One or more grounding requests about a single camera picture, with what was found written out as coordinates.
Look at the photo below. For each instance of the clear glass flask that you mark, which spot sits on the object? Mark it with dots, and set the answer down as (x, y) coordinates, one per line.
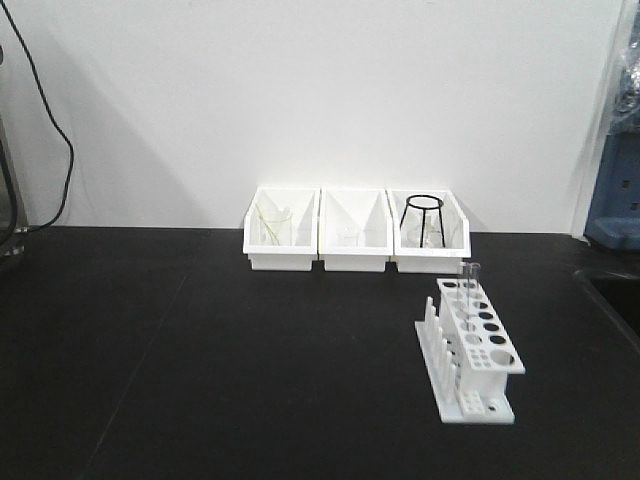
(421, 229)

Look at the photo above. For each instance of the black wire tripod stand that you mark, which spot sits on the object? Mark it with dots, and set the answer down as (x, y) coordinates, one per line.
(425, 202)

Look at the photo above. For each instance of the right white storage bin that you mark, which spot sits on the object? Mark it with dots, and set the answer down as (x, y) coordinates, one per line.
(431, 260)

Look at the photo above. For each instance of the small clear glass beaker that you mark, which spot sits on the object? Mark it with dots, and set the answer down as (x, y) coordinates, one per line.
(348, 236)

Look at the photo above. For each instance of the plastic bag of pegs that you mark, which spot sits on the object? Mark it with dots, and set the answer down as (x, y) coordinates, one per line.
(628, 98)

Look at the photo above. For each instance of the left white storage bin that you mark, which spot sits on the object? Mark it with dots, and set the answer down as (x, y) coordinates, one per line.
(303, 251)

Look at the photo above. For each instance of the middle white storage bin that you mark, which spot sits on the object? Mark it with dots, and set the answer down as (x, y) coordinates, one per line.
(365, 209)

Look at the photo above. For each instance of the yellow green stirring rod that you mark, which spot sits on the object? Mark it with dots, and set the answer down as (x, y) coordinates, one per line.
(267, 234)

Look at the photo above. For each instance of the white storage bin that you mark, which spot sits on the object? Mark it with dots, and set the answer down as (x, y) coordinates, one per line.
(365, 209)
(303, 251)
(431, 260)

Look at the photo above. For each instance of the clear glass test tube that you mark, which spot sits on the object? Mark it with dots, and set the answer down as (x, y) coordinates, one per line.
(468, 279)

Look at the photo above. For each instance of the black lab sink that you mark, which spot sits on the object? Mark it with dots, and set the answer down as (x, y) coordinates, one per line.
(616, 294)

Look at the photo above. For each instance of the white test tube rack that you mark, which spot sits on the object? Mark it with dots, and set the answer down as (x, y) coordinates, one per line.
(468, 370)

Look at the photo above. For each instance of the grey-blue drying pegboard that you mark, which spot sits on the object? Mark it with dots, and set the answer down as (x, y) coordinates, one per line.
(613, 218)

